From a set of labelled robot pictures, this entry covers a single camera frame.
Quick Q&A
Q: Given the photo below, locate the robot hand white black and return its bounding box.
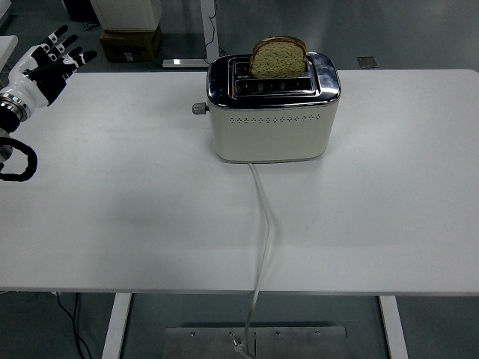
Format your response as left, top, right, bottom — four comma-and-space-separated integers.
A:
0, 25, 99, 109

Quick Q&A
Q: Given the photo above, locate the cream toaster chrome top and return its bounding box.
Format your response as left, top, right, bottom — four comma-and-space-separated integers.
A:
206, 51, 342, 165

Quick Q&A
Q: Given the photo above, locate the white desk leg with foot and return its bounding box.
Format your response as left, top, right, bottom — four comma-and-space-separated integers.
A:
162, 0, 220, 70

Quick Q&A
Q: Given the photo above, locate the white cabinet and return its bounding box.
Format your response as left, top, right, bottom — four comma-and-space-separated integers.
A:
89, 0, 164, 32

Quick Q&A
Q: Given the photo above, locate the white panel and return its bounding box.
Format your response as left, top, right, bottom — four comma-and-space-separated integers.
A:
0, 0, 13, 27

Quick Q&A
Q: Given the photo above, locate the brown bread slice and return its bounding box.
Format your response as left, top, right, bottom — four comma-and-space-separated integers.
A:
249, 35, 308, 79

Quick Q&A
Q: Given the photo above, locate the brown cardboard box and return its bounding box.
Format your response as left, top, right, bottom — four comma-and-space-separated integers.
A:
99, 25, 163, 64

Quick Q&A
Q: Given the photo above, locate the white side furniture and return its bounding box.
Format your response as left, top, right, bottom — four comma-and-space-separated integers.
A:
0, 35, 19, 72

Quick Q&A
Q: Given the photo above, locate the black box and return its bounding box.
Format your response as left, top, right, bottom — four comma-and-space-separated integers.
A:
63, 0, 100, 22

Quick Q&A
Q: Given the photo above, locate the white table leg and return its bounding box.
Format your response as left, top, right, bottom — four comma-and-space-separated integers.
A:
378, 295, 409, 359
101, 293, 132, 359

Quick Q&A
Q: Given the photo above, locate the black floor cable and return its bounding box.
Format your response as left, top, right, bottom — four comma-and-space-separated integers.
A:
55, 292, 93, 359

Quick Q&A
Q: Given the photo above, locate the thin black cable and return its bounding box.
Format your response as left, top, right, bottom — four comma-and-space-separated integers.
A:
204, 0, 228, 63

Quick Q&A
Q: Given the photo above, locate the white power cord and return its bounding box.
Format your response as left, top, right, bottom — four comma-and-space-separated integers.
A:
234, 162, 276, 356

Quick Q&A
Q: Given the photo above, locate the grey metal plate with screws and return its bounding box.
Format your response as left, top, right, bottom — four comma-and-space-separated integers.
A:
164, 326, 347, 359

